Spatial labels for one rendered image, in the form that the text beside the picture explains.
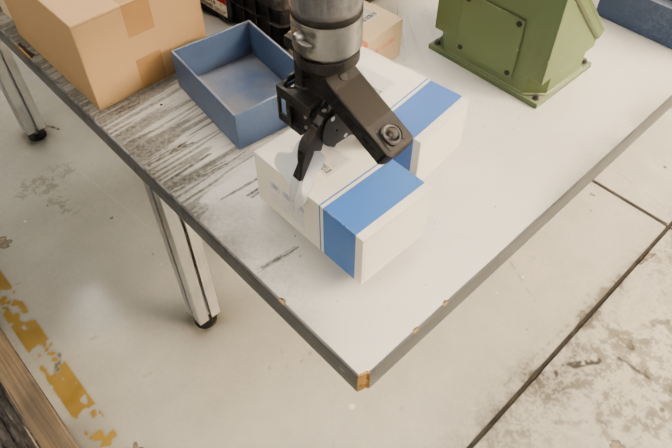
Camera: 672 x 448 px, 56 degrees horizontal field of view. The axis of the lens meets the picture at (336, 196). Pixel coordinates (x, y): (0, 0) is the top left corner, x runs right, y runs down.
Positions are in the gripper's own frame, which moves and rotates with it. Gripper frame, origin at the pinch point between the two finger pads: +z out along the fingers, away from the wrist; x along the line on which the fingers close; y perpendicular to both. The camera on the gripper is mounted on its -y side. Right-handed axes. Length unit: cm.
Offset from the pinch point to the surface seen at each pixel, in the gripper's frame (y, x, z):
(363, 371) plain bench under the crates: -17.7, 13.2, 8.2
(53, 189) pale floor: 109, 14, 77
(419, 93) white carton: 4.5, -20.1, -0.8
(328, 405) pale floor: 5, -1, 78
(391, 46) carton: 20.7, -31.9, 4.9
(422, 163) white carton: -2.4, -13.7, 4.1
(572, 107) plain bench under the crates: -8.4, -44.7, 8.3
